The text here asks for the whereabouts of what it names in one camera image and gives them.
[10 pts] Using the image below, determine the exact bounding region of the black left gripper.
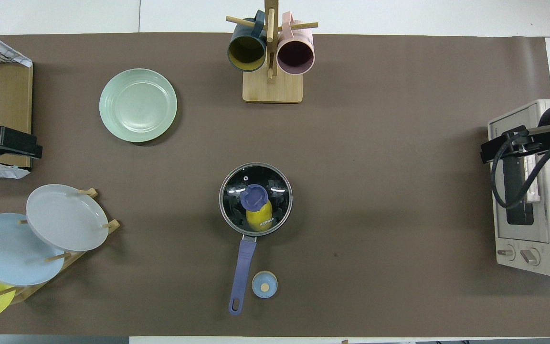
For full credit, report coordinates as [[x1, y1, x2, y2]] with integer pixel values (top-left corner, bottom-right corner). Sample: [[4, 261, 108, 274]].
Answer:
[[0, 126, 42, 160]]

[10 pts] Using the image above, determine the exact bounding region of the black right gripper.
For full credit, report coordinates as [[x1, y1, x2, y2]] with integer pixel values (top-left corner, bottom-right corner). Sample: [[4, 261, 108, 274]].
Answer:
[[480, 125, 543, 164]]

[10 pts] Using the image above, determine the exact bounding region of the glass lid purple knob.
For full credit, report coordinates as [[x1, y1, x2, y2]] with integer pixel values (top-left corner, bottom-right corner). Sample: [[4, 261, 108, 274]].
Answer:
[[219, 162, 293, 236]]

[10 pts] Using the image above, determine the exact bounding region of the yellow lemon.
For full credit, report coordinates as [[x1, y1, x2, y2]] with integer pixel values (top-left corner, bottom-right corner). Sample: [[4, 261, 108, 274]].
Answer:
[[246, 200, 274, 233]]

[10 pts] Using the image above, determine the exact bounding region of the grey plate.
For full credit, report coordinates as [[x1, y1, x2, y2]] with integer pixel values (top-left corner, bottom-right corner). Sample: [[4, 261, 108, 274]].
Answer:
[[26, 184, 110, 252]]

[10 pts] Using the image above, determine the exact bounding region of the light blue plate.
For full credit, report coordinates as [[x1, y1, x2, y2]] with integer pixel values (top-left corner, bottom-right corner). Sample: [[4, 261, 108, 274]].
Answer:
[[0, 213, 65, 287]]

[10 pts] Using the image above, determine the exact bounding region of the wooden plate rack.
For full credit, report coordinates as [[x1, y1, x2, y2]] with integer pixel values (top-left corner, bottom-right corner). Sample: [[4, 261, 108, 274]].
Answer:
[[0, 188, 121, 305]]

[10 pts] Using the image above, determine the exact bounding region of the pale green plate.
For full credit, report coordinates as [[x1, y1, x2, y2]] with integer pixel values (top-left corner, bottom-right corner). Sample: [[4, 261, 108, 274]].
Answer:
[[99, 68, 178, 143]]

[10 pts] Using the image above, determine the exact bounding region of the beige toaster oven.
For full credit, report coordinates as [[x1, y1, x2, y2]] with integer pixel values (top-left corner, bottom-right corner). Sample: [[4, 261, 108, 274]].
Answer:
[[487, 99, 550, 278]]

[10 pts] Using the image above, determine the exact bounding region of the brown table mat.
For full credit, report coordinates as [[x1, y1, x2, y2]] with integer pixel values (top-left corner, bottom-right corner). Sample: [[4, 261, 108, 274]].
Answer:
[[0, 32, 550, 337]]

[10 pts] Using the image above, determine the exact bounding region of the pink mug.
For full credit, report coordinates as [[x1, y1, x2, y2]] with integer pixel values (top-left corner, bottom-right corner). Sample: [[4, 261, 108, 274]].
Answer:
[[276, 12, 315, 75]]

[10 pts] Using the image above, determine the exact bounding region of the wooden mug tree stand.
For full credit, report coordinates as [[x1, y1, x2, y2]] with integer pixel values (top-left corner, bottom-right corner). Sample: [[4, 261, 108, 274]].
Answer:
[[226, 0, 318, 104]]

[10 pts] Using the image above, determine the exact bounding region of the dark blue mug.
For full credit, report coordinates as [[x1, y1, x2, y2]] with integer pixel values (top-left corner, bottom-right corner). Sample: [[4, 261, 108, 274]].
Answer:
[[227, 11, 267, 72]]

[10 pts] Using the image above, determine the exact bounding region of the small blue round dish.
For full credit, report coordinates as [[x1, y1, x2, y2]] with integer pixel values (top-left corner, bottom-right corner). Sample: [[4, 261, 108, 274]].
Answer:
[[252, 270, 278, 299]]

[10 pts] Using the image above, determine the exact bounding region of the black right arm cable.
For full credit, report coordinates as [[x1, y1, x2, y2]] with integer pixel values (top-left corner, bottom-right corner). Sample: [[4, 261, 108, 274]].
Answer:
[[491, 127, 550, 211]]

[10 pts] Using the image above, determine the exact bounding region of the black pot purple handle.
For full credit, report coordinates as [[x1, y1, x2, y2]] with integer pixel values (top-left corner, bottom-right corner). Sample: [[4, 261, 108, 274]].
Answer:
[[219, 162, 293, 315]]

